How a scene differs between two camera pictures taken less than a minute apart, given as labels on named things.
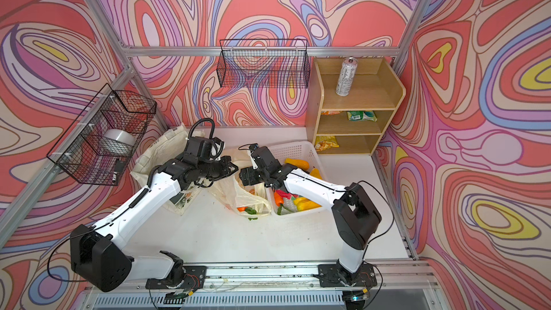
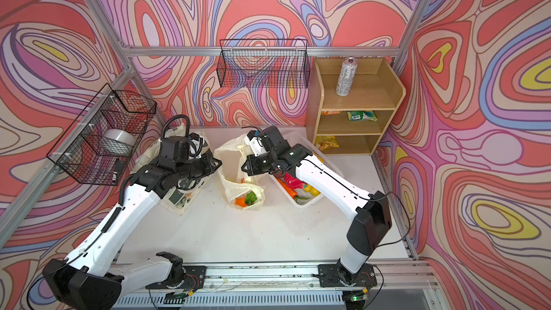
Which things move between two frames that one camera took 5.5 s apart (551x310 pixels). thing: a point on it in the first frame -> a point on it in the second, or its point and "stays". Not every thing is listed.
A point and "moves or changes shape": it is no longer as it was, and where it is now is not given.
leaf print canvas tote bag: (162, 149) stays
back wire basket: (263, 63) stays
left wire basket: (98, 147) stays
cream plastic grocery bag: (245, 199) moves or changes shape
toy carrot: (249, 210) -> (248, 199)
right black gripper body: (255, 175) -> (261, 164)
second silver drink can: (346, 76) stays
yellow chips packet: (323, 143) stays
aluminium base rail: (270, 285) stays
